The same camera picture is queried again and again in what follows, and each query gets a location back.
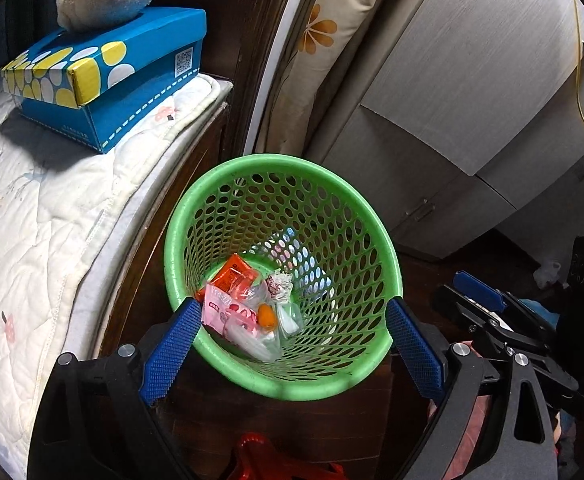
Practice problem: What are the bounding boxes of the orange chocolate snack wrapper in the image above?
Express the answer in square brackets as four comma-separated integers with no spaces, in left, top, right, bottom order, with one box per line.
[212,254,263,296]

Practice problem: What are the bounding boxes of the blue dotted tissue box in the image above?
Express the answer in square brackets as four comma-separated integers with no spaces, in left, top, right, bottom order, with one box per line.
[1,7,208,156]

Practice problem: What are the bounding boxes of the small blue patterned packet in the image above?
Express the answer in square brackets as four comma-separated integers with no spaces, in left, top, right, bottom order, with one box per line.
[269,230,298,261]

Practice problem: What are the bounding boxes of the dark wooden headboard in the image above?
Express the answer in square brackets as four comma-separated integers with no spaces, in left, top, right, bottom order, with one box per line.
[157,0,313,161]

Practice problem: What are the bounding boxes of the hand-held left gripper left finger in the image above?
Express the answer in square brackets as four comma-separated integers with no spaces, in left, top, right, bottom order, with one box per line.
[27,297,205,480]

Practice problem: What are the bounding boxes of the white quilted mattress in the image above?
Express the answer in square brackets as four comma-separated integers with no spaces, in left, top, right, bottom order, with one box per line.
[0,72,235,461]

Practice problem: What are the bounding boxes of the cream floral pillow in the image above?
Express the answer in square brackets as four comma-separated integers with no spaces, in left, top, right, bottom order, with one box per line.
[272,0,408,156]

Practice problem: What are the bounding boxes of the red plastic object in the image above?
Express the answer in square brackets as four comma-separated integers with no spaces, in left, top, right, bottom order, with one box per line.
[232,432,349,480]

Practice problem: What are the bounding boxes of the white object on floor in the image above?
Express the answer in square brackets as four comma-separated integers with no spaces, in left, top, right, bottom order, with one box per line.
[534,260,561,289]

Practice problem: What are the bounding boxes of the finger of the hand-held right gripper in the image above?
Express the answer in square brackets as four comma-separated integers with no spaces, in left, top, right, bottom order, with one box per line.
[453,270,559,333]
[431,284,523,348]

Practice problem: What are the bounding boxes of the green perforated plastic basket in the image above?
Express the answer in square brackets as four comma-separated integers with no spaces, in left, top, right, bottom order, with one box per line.
[163,154,403,401]

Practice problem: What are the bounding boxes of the white cabinet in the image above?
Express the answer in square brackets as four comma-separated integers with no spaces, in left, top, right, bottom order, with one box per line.
[307,0,584,262]

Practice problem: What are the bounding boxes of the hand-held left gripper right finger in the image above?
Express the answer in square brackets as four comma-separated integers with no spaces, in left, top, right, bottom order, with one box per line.
[386,297,558,480]

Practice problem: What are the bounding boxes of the person's blue jeans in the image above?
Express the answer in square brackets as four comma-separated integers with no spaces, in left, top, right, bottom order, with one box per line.
[517,299,564,327]

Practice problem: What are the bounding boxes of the pink snack packet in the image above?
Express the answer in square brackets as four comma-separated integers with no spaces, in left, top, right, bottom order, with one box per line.
[202,284,260,343]

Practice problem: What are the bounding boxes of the clear labelled plastic cup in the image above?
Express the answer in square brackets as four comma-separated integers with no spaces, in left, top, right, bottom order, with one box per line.
[242,325,284,364]

